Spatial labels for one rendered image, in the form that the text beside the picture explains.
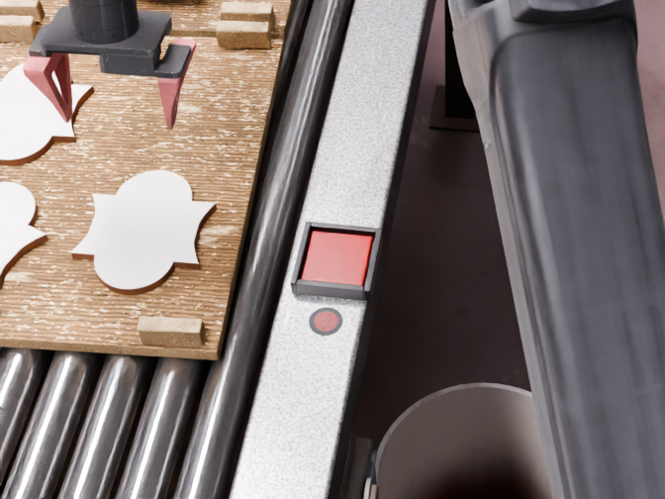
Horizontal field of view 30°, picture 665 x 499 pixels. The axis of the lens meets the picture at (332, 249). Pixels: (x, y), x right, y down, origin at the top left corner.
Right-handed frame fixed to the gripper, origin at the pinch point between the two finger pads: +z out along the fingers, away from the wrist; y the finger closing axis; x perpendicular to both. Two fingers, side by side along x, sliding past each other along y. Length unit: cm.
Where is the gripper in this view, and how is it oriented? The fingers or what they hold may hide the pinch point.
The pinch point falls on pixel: (119, 115)
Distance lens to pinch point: 115.9
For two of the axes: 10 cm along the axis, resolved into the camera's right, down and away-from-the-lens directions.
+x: 1.3, -6.4, 7.5
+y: 9.9, 0.8, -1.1
